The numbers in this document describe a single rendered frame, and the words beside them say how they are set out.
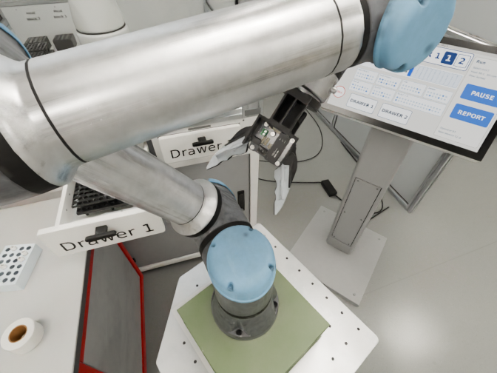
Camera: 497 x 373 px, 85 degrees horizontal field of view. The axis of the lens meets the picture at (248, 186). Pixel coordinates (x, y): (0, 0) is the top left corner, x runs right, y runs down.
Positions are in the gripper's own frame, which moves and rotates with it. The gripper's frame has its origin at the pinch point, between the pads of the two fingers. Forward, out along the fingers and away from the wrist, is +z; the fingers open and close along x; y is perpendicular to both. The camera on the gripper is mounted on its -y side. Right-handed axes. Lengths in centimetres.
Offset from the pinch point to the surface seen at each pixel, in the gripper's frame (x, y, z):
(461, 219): 125, -150, -26
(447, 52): 27, -49, -59
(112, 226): -24.6, -12.8, 31.0
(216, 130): -22, -46, -1
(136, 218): -20.7, -14.7, 26.5
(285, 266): 20.8, -25.7, 18.6
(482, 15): 42, -99, -100
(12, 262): -44, -9, 56
